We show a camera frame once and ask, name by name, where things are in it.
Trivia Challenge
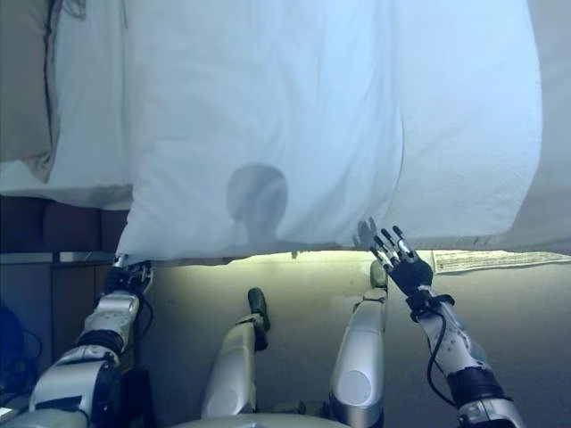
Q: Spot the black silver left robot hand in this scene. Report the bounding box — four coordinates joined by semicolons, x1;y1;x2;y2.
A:
104;256;155;298

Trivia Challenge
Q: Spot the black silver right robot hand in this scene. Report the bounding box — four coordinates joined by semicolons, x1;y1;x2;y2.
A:
369;226;434;298

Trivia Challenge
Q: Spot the white duvet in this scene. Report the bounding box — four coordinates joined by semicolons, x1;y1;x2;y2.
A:
116;0;543;264

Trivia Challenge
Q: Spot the white fitted bed sheet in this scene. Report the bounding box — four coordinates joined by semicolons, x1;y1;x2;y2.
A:
0;0;135;210

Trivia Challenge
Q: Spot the beige woven bed blanket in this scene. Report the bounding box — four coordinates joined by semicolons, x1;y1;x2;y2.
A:
512;0;571;256

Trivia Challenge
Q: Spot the silver right robot leg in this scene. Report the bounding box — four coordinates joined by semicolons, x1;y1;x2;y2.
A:
327;260;389;423

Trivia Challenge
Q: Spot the silver robot leg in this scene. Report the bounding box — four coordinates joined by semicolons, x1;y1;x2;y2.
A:
327;260;389;423
200;287;271;420

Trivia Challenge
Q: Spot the silver left robot leg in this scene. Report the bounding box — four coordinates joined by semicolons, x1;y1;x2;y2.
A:
200;287;271;420

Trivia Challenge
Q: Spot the large beige pillow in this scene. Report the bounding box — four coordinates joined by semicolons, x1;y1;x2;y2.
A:
0;0;62;184

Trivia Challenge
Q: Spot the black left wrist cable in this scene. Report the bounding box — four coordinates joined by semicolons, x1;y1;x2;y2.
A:
128;293;155;371

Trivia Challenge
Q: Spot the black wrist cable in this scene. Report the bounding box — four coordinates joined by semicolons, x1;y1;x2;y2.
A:
426;302;452;405
128;293;155;371

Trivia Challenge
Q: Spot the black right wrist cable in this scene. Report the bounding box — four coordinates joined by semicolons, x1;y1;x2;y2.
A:
426;302;452;405

